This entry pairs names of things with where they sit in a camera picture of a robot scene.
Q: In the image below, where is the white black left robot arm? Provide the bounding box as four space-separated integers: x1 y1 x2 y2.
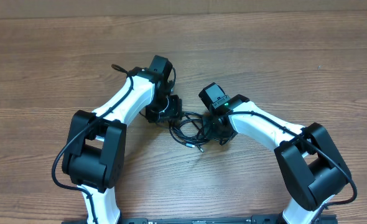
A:
51 62 182 223

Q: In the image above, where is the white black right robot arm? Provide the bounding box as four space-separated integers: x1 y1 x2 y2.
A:
199 93 357 223

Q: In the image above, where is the black USB cable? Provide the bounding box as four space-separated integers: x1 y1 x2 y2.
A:
158 111 215 153

